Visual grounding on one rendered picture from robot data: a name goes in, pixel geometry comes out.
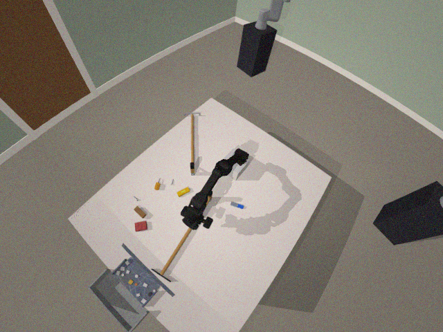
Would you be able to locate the red rectangular block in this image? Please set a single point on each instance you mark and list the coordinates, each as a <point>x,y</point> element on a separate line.
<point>140,226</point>

